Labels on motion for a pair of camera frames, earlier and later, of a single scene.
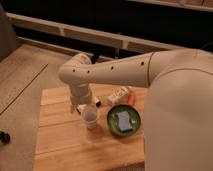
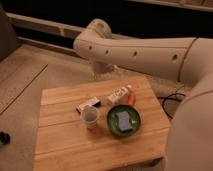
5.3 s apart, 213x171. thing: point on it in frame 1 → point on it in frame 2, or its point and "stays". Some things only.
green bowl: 123,120 stays
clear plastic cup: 90,117 stays
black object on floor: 4,137 stays
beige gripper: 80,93 → 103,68
